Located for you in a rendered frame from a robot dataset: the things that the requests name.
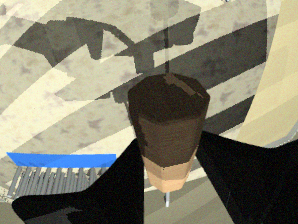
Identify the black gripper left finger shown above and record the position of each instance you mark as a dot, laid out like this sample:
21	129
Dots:
116	197

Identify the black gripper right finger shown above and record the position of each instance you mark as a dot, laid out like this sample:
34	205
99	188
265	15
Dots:
246	177

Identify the blue flat strip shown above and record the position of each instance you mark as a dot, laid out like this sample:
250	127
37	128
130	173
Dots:
63	161

